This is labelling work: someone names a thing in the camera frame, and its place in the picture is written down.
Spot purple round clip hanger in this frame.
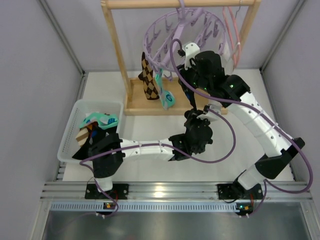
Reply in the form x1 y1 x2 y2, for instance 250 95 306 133
142 6 227 81

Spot green sock front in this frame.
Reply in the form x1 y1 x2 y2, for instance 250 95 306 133
79 112 119 130

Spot green sock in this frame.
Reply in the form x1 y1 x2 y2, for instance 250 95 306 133
79 112 119 130
155 68 176 110

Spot black blue grey sock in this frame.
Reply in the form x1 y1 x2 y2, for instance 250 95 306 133
72 127 107 160

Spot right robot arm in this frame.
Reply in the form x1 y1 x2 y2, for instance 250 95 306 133
174 51 305 196

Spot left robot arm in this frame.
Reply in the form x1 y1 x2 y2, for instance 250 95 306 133
88 108 214 192

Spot white cloth on hanger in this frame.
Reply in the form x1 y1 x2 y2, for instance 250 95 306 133
221 41 234 75

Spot brown socks in basket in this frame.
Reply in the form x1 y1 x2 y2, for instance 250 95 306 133
75 124 93 147

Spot green sock rear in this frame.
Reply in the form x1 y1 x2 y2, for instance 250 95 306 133
155 68 176 110

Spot brown argyle hanging sock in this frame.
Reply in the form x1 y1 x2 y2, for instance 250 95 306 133
138 52 160 101

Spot white plastic basket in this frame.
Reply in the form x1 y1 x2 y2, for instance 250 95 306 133
57 99 124 164

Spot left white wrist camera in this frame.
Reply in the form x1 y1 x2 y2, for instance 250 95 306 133
197 104 222 122

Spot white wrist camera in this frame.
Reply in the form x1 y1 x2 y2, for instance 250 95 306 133
197 104 222 122
182 42 200 70

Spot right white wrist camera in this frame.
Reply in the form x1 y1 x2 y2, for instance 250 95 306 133
182 42 200 70

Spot pink wire hanger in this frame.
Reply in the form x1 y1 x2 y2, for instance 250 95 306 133
222 6 242 68

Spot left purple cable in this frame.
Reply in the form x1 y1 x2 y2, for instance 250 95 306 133
79 105 237 216

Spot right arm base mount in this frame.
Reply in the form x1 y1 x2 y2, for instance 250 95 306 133
216 183 263 200

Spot wooden clothes rack frame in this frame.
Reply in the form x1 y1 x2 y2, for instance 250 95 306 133
100 0 260 116

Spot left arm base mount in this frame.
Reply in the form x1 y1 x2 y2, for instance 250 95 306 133
84 183 129 200

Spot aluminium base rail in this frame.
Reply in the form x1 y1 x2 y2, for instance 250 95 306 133
40 181 313 202

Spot grey slotted cable duct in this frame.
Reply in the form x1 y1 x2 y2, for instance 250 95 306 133
50 201 251 213

